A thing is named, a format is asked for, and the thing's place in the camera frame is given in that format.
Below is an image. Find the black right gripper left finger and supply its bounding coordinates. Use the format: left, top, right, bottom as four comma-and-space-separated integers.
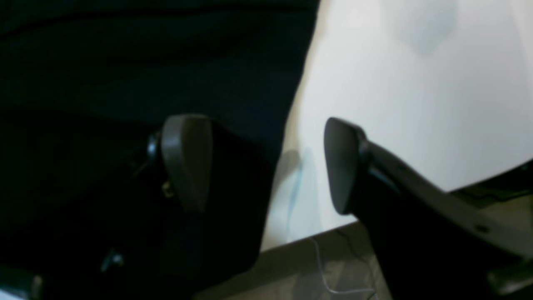
1, 115, 267, 300

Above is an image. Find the black T-shirt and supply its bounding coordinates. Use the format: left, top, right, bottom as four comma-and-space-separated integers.
0, 0, 321, 267

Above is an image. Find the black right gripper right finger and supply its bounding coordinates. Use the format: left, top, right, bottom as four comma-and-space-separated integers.
324, 117, 532, 300

